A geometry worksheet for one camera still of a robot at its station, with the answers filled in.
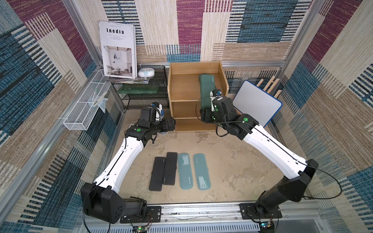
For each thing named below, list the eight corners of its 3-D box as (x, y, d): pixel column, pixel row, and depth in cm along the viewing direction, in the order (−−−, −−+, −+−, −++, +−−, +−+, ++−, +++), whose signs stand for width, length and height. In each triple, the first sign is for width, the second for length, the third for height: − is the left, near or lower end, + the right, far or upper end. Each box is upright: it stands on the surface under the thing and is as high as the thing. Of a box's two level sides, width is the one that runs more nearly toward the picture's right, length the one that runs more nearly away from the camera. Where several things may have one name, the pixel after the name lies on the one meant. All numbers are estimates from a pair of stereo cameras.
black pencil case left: (149, 191, 83) (148, 189, 81) (154, 159, 95) (153, 157, 93) (162, 191, 83) (161, 189, 81) (165, 159, 95) (165, 157, 93)
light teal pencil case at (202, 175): (197, 191, 83) (198, 190, 81) (192, 155, 97) (192, 154, 95) (212, 189, 83) (212, 188, 82) (204, 154, 97) (204, 152, 96)
